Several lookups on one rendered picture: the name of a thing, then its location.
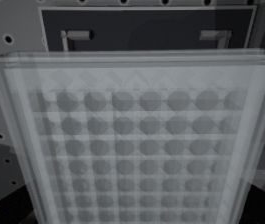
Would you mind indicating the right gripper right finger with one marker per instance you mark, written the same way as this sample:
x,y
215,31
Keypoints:
x,y
254,208

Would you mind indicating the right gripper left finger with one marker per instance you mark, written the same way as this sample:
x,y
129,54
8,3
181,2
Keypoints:
x,y
17,208

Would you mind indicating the grey flat base plate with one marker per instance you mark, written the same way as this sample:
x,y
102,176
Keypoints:
x,y
20,30

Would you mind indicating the clear plastic plate lid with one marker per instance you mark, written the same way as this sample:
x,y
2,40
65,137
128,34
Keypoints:
x,y
136,138

